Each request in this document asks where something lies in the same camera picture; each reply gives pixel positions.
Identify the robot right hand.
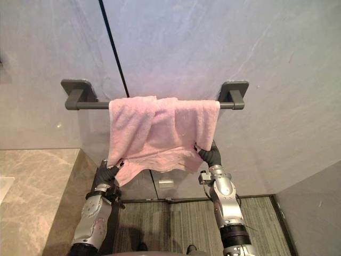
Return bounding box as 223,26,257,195
192,140,223,167

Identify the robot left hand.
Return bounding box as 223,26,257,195
93,158,125,188

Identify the pink towel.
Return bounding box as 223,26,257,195
106,95,221,187

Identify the dark grey towel bar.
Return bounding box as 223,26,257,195
60,78,250,111

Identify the beige marble counter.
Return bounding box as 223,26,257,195
0,148,98,256

